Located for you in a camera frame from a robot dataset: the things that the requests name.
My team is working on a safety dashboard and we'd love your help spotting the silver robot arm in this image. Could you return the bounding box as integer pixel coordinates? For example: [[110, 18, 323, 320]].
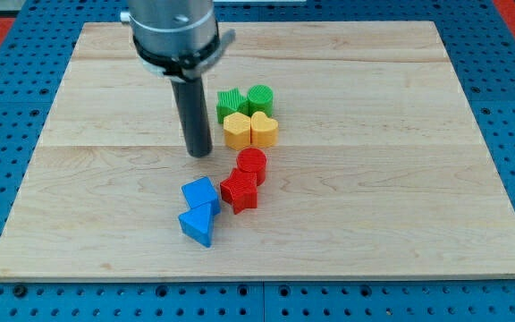
[[120, 0, 236, 82]]

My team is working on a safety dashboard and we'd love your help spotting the red star block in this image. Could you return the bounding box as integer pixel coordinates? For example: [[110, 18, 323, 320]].
[[220, 168, 258, 215]]

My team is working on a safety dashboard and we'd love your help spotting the green star block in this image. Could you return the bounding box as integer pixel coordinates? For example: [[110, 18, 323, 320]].
[[216, 88, 249, 123]]

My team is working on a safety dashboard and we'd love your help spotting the red cylinder block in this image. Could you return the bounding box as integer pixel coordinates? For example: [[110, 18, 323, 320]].
[[236, 148, 267, 186]]

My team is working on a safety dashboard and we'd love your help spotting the yellow heart block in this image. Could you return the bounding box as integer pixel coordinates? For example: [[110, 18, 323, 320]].
[[250, 111, 279, 148]]

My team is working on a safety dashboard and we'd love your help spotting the yellow hexagon block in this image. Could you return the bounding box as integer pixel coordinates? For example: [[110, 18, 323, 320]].
[[223, 112, 251, 150]]

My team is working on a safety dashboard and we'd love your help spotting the blue cube block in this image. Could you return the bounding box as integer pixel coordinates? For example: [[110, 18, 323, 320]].
[[182, 176, 221, 216]]

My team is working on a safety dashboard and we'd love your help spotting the green cylinder block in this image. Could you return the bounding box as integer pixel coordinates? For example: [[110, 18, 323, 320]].
[[247, 84, 274, 116]]

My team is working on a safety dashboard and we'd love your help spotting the light wooden board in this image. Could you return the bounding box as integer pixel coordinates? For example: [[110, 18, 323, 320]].
[[0, 21, 515, 283]]

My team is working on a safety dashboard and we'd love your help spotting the blue triangle block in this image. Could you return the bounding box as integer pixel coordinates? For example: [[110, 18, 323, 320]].
[[178, 204, 215, 248]]

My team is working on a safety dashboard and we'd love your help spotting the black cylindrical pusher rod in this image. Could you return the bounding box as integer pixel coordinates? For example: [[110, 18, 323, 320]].
[[172, 78, 213, 157]]

